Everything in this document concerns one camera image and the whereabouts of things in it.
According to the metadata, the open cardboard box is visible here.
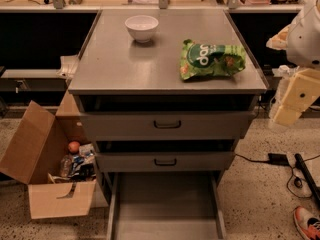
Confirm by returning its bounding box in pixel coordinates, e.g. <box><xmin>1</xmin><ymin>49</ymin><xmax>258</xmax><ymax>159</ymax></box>
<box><xmin>0</xmin><ymin>93</ymin><xmax>98</xmax><ymax>219</ymax></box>

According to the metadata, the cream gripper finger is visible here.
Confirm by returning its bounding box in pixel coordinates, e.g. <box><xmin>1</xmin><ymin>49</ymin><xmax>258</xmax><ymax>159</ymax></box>
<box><xmin>273</xmin><ymin>105</ymin><xmax>301</xmax><ymax>126</ymax></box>
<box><xmin>266</xmin><ymin>26</ymin><xmax>289</xmax><ymax>50</ymax></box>

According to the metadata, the black floor cable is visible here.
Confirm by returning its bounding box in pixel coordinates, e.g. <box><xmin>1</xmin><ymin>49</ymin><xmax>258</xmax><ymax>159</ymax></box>
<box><xmin>235</xmin><ymin>152</ymin><xmax>320</xmax><ymax>200</ymax></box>

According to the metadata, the black power adapter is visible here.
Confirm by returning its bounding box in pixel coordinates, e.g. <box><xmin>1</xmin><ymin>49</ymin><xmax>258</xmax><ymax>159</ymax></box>
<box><xmin>268</xmin><ymin>153</ymin><xmax>289</xmax><ymax>166</ymax></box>

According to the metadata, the white ceramic bowl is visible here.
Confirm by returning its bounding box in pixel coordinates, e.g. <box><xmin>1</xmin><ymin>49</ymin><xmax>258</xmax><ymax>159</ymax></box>
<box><xmin>125</xmin><ymin>15</ymin><xmax>159</xmax><ymax>43</ymax></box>

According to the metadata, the middle grey drawer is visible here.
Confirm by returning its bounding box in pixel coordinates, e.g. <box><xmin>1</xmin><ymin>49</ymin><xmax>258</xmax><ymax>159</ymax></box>
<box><xmin>96</xmin><ymin>152</ymin><xmax>235</xmax><ymax>172</ymax></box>

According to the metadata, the red apple in box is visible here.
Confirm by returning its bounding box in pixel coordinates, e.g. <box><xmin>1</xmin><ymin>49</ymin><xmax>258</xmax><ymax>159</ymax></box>
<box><xmin>68</xmin><ymin>141</ymin><xmax>80</xmax><ymax>154</ymax></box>

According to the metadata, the clear plastic bottle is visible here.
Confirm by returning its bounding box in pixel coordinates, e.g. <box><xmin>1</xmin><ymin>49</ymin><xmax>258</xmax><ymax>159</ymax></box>
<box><xmin>60</xmin><ymin>155</ymin><xmax>72</xmax><ymax>178</ymax></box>

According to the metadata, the top grey drawer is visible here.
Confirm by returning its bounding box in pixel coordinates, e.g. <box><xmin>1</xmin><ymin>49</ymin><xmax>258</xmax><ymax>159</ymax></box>
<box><xmin>81</xmin><ymin>111</ymin><xmax>253</xmax><ymax>141</ymax></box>

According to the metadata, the black bar on floor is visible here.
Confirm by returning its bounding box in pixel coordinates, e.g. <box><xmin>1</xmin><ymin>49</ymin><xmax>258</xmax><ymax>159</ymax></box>
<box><xmin>294</xmin><ymin>153</ymin><xmax>320</xmax><ymax>208</ymax></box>

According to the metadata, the grey drawer cabinet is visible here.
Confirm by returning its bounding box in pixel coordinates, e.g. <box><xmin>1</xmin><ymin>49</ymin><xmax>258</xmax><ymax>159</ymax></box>
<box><xmin>67</xmin><ymin>8</ymin><xmax>270</xmax><ymax>205</ymax></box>

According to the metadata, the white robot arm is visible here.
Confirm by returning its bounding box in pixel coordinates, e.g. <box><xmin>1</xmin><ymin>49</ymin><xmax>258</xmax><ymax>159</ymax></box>
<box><xmin>266</xmin><ymin>0</ymin><xmax>320</xmax><ymax>126</ymax></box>

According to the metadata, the bottom grey open drawer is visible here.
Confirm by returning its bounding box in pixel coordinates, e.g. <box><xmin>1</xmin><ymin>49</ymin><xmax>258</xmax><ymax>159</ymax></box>
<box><xmin>106</xmin><ymin>172</ymin><xmax>227</xmax><ymax>240</ymax></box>

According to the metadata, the green rice chip bag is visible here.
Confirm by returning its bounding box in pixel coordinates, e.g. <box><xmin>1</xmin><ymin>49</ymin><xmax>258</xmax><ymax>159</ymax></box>
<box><xmin>180</xmin><ymin>39</ymin><xmax>246</xmax><ymax>81</ymax></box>

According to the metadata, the orange white sneaker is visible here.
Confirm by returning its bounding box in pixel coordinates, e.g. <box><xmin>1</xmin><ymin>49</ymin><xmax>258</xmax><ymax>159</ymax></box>
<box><xmin>293</xmin><ymin>206</ymin><xmax>320</xmax><ymax>240</ymax></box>

